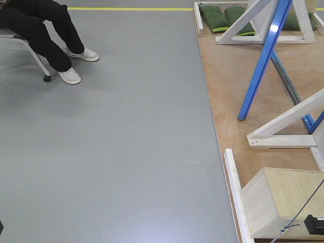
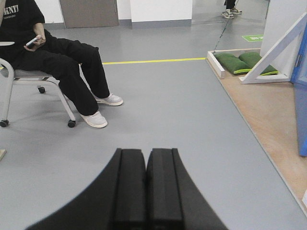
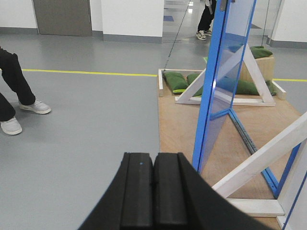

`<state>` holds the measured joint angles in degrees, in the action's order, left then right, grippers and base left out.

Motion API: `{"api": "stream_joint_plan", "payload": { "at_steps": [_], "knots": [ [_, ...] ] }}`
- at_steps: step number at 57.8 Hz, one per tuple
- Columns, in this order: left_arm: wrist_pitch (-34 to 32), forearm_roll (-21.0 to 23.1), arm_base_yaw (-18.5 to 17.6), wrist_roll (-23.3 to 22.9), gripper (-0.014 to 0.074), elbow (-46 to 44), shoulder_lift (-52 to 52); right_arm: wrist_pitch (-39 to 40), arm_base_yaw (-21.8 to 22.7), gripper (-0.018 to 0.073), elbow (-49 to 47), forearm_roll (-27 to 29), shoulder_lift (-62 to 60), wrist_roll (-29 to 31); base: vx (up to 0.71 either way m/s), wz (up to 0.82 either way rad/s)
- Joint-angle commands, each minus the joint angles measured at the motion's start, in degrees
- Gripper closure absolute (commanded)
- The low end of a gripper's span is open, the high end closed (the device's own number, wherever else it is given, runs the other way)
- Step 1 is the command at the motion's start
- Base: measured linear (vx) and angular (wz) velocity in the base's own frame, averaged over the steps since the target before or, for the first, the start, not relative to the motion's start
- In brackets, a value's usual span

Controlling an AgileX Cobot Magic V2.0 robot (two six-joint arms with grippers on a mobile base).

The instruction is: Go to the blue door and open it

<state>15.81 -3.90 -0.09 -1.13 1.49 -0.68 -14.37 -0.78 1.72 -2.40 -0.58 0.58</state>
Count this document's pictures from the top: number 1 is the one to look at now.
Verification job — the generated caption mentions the blue door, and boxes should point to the blue door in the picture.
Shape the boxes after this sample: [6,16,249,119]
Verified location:
[237,0,324,135]

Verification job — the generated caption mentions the plywood base platform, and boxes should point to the plywood base platform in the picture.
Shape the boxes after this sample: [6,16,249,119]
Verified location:
[193,9,324,243]

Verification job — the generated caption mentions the white shoe on right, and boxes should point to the white shoe on right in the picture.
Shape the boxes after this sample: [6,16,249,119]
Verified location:
[67,47,99,62]

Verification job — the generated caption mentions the white shoe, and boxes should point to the white shoe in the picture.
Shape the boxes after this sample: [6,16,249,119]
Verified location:
[67,47,99,62]
[58,68,81,85]

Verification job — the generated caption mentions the white shoe on left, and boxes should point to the white shoe on left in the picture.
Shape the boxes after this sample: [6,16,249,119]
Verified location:
[58,68,81,85]

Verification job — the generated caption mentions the near white wooden brace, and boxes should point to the near white wooden brace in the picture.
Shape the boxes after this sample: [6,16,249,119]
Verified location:
[247,90,323,171]

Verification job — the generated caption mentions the left green sandbag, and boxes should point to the left green sandbag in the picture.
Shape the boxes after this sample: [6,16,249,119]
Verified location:
[199,5,230,33]

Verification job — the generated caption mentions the green sandbag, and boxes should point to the green sandbag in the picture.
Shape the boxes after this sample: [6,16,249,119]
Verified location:
[282,13,317,31]
[199,5,230,33]
[224,6,256,37]

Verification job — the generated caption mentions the middle green sandbag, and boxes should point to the middle green sandbag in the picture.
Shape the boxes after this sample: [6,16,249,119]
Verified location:
[224,6,256,37]

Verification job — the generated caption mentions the light wooden box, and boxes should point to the light wooden box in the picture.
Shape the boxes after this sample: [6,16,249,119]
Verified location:
[241,168,323,240]

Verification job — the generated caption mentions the white triangular wooden brace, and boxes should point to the white triangular wooden brace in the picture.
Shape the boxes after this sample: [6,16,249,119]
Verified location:
[216,1,315,45]

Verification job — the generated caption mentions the right green sandbag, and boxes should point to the right green sandbag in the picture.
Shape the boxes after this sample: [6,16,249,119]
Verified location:
[282,13,317,31]

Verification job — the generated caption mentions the seated person in black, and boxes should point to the seated person in black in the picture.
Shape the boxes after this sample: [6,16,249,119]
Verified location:
[1,1,85,72]

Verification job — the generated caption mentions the grey rolling chair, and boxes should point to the grey rolling chair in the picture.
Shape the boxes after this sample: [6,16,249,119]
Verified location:
[1,29,51,82]

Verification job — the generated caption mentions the black object at edge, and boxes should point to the black object at edge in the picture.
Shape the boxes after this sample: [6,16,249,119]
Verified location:
[0,221,4,235]

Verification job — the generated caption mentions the white wooden edge rail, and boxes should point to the white wooden edge rail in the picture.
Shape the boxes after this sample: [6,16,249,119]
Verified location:
[193,2,204,37]

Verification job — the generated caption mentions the far white wooden rail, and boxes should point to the far white wooden rail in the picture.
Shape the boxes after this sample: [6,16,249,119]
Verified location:
[194,1,249,11]

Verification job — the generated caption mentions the near white edge rail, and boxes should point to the near white edge rail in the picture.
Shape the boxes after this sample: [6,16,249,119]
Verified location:
[224,148,255,242]

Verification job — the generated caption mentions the dark tether cord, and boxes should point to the dark tether cord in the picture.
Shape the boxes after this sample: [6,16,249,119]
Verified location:
[270,177,324,243]

